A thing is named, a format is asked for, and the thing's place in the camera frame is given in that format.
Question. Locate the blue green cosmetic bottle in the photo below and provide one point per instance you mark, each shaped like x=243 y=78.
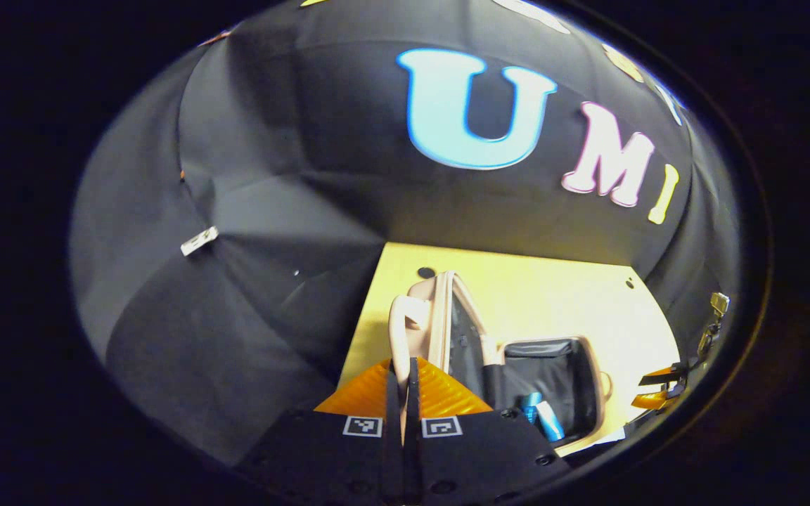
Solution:
x=531 y=406

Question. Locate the light blue cosmetic tube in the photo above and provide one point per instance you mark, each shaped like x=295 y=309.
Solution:
x=553 y=423

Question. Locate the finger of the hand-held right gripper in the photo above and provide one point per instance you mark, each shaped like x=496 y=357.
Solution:
x=665 y=374
x=654 y=400

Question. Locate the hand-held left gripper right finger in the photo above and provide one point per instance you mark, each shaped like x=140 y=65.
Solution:
x=413 y=436

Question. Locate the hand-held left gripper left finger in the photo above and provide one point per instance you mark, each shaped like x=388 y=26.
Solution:
x=392 y=436

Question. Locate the small white tag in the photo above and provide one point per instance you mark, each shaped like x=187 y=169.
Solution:
x=199 y=240

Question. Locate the small beige suitcase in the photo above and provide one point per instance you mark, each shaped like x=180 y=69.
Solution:
x=420 y=288

